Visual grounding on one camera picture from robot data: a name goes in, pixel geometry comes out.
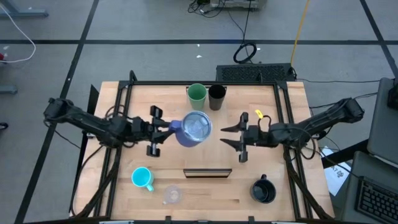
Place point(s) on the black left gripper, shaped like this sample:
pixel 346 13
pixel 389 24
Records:
pixel 143 129

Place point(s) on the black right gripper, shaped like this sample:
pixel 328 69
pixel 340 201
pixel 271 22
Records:
pixel 258 135

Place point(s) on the purple mug with clear lid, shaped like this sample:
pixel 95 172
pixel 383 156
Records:
pixel 184 141

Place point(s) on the black plastic cup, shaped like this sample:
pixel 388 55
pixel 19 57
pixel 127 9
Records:
pixel 216 95

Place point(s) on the green plastic cup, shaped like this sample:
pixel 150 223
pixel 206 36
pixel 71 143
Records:
pixel 196 95

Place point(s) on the teal mug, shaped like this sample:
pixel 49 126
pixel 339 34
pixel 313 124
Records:
pixel 141 177

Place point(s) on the black mug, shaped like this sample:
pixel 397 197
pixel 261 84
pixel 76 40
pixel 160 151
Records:
pixel 263 190

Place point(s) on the clear glass cup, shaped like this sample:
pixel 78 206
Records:
pixel 172 195

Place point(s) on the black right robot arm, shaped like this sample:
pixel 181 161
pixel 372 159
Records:
pixel 326 116

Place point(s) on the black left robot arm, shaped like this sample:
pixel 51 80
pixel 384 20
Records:
pixel 84 119

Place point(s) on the yellow tag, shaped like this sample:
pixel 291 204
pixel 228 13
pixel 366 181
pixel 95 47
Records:
pixel 259 113

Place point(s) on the black computer case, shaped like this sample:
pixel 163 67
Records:
pixel 255 73

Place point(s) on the white paper sheet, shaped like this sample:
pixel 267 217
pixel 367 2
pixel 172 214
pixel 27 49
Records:
pixel 337 179

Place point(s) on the grey metal base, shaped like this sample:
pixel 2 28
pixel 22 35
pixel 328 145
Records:
pixel 233 3

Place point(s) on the grey desk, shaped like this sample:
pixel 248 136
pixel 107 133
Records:
pixel 385 130

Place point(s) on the black keyboard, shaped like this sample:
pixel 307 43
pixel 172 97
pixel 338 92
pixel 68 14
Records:
pixel 377 202

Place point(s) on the grey table foot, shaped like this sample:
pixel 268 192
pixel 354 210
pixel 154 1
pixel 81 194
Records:
pixel 28 13

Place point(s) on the wooden shelf with black frame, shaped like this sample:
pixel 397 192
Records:
pixel 206 155

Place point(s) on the black table frame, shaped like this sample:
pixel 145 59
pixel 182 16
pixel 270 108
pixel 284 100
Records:
pixel 202 83

